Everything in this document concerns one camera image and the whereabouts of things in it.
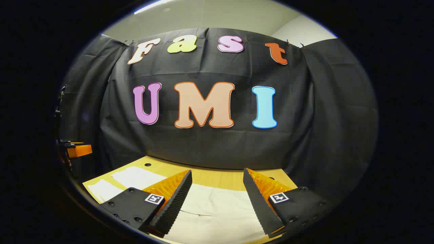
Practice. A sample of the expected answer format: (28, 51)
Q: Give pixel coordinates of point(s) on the white jeans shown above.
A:
(217, 211)

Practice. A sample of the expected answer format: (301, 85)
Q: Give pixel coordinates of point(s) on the black backdrop cloth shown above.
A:
(210, 149)

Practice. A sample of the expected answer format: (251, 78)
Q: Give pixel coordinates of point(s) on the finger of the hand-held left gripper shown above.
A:
(81, 150)

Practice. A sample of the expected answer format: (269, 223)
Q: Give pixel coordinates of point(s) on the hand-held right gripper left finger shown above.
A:
(176, 203)

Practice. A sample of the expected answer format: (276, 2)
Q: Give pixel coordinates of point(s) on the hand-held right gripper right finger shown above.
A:
(261, 206)

